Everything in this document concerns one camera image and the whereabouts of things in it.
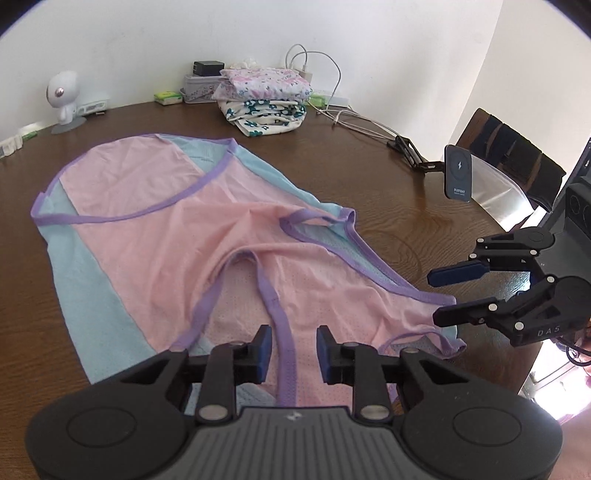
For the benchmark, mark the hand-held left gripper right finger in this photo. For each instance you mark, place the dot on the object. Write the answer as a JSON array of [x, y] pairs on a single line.
[[324, 353]]

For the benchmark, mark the grey tin box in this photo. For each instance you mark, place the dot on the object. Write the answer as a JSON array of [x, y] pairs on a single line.
[[198, 87]]

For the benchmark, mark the white charger plug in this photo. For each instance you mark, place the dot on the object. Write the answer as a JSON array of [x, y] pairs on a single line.
[[305, 74]]

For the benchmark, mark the white teal-flowered folded cloth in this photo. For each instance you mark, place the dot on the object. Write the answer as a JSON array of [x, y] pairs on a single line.
[[258, 116]]

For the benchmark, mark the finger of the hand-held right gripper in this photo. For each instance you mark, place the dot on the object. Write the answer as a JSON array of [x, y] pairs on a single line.
[[461, 314], [455, 273]]

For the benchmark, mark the black folding phone stand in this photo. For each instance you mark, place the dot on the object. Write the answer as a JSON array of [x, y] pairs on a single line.
[[411, 152]]

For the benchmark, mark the dark wooden chair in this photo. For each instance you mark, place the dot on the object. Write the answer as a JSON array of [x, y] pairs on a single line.
[[521, 152]]

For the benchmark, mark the green box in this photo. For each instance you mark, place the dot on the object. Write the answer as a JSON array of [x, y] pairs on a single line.
[[318, 100]]

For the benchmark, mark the white crumpled cloth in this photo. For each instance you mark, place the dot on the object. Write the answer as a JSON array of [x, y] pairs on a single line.
[[242, 62]]

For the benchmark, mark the pink floral folded cloth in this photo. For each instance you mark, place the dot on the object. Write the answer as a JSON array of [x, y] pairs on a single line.
[[263, 83]]

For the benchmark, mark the black charger block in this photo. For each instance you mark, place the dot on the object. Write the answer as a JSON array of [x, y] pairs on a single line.
[[208, 68]]

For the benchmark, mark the white round security camera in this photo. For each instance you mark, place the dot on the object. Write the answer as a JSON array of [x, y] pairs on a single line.
[[62, 90]]

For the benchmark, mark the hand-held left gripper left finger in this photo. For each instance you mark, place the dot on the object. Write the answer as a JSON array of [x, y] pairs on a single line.
[[264, 353]]

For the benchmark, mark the small green sachet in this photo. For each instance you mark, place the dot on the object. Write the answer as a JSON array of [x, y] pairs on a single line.
[[30, 134]]

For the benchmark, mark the pink and blue mesh vest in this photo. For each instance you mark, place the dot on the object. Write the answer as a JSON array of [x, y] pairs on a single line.
[[161, 221]]

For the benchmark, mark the green flat packet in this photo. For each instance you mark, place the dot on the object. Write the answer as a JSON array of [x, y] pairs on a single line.
[[168, 97]]

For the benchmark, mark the white digital clock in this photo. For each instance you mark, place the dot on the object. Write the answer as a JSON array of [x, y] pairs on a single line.
[[92, 106]]

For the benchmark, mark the strip of small white bottles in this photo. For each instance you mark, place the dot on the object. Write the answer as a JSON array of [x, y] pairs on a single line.
[[10, 145]]

